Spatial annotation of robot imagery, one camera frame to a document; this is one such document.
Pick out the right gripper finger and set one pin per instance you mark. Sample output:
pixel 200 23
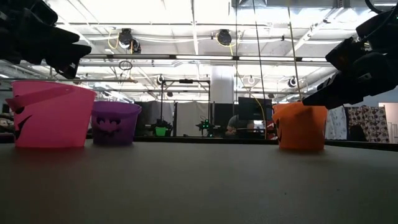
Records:
pixel 329 98
pixel 337 81

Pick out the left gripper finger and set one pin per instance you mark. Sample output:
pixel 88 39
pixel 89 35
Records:
pixel 66 35
pixel 71 57

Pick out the pink halloween bucket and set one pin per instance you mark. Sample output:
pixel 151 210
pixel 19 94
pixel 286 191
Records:
pixel 53 118

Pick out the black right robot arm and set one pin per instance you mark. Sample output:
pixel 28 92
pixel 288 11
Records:
pixel 382 28

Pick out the purple halloween bucket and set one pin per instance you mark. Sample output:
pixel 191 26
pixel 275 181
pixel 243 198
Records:
pixel 124 137

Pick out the white patterned curtain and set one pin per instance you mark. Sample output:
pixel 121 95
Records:
pixel 335 123

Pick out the orange jack-o-lantern bucket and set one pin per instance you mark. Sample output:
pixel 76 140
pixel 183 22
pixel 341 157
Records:
pixel 301 130

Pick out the dark floral patterned curtain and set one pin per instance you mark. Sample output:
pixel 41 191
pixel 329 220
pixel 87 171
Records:
pixel 368 124

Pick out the black desk monitor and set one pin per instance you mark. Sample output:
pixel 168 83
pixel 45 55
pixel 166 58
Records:
pixel 253 112

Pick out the person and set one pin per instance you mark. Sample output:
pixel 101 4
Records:
pixel 239 124

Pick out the white column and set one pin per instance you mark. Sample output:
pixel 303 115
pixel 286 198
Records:
pixel 222 84

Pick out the long ceiling light bar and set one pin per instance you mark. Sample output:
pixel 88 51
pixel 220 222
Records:
pixel 205 57

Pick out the grey curtain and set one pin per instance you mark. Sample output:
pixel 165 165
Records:
pixel 189 118

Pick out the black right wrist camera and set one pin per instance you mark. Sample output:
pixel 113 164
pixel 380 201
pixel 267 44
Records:
pixel 343 54

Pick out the black gantry frame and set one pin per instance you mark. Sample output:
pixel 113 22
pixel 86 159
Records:
pixel 185 81

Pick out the black table frame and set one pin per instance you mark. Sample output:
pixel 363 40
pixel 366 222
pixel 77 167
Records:
pixel 202 139

